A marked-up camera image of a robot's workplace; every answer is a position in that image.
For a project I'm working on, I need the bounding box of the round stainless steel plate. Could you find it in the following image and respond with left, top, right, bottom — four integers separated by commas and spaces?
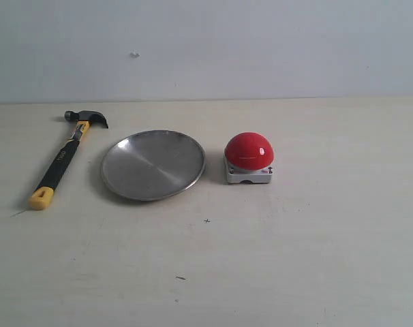
100, 129, 206, 202

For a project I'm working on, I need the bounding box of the red dome push button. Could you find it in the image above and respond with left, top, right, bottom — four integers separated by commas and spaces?
224, 132, 275, 184

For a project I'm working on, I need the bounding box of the yellow black claw hammer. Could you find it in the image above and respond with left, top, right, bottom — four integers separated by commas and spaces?
29, 110, 108, 211

